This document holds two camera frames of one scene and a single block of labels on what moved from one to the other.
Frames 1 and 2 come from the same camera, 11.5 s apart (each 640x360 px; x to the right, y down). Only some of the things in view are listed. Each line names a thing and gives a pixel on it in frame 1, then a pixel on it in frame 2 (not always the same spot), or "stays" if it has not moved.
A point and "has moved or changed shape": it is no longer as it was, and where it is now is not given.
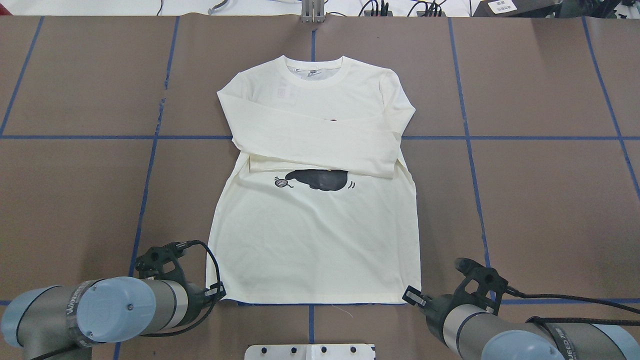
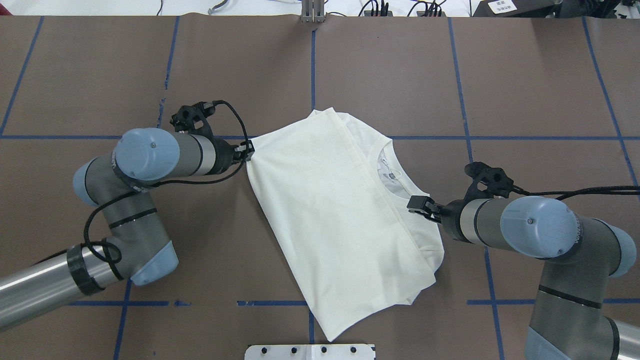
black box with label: (514, 8) stays
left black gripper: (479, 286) -> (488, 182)
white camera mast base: (310, 352) stays
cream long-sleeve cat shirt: (321, 209) has moved or changed shape
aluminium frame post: (313, 11) stays
